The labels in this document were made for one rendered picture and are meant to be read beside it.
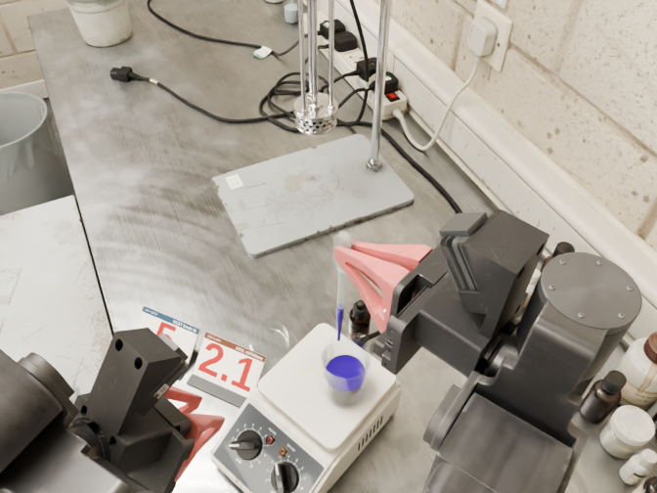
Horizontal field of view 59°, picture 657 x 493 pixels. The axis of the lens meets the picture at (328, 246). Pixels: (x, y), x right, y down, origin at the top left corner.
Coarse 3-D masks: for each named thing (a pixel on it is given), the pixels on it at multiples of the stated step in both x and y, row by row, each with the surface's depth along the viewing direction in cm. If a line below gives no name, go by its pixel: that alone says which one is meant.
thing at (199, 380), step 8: (256, 352) 75; (192, 376) 77; (200, 376) 77; (192, 384) 76; (200, 384) 76; (208, 384) 76; (216, 384) 76; (224, 384) 76; (256, 384) 74; (208, 392) 75; (216, 392) 75; (224, 392) 75; (232, 392) 75; (240, 392) 75; (224, 400) 75; (232, 400) 74; (240, 400) 74
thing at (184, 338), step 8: (144, 312) 80; (144, 320) 79; (152, 320) 79; (160, 320) 79; (152, 328) 79; (160, 328) 79; (168, 328) 78; (176, 328) 78; (168, 336) 78; (176, 336) 78; (184, 336) 78; (192, 336) 77; (184, 344) 78; (192, 344) 77
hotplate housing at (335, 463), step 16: (400, 384) 69; (256, 400) 68; (384, 400) 67; (272, 416) 66; (368, 416) 66; (384, 416) 69; (224, 432) 68; (288, 432) 65; (304, 432) 65; (368, 432) 67; (304, 448) 64; (320, 448) 64; (352, 448) 65; (336, 464) 63; (320, 480) 63; (336, 480) 67
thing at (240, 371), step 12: (204, 348) 77; (216, 348) 76; (228, 348) 76; (204, 360) 77; (216, 360) 76; (228, 360) 76; (240, 360) 75; (252, 360) 75; (204, 372) 76; (216, 372) 76; (228, 372) 76; (240, 372) 75; (252, 372) 75; (240, 384) 75; (252, 384) 74
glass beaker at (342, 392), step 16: (336, 336) 63; (352, 336) 63; (336, 352) 65; (352, 352) 65; (368, 352) 62; (368, 368) 60; (336, 384) 61; (352, 384) 61; (336, 400) 64; (352, 400) 63
